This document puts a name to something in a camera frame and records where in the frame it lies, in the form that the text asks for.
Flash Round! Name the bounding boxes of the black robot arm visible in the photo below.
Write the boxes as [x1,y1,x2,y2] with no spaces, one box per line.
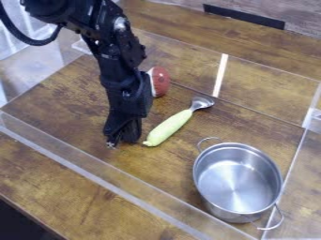
[21,0,153,147]

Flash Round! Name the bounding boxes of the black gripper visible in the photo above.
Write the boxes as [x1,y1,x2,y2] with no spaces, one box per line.
[99,52,154,149]

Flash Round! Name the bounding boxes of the toy mushroom brown cap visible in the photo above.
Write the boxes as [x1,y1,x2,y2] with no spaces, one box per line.
[149,66,172,98]

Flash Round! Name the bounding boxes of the stainless steel pot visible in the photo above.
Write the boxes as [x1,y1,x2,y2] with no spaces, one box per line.
[192,137,285,231]

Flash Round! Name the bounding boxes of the clear acrylic enclosure panel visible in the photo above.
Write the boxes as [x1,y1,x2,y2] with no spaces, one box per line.
[0,24,321,240]

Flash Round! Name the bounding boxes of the black cable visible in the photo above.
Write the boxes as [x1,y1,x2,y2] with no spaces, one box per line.
[0,0,65,47]

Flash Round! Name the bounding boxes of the black bar on table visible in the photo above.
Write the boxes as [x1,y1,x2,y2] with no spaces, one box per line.
[204,4,287,30]

